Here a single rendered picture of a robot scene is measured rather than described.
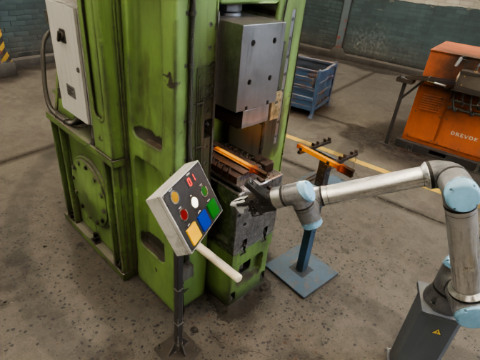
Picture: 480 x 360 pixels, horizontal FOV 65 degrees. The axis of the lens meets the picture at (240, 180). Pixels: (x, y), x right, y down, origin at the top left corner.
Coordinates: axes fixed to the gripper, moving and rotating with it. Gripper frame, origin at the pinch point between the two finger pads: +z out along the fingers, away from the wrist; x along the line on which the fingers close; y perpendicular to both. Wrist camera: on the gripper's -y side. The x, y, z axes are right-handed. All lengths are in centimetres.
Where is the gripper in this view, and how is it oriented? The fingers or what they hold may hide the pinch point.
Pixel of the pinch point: (231, 202)
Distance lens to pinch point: 168.5
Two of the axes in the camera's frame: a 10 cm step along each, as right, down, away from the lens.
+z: -8.5, 2.2, 4.7
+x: 3.4, -4.6, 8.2
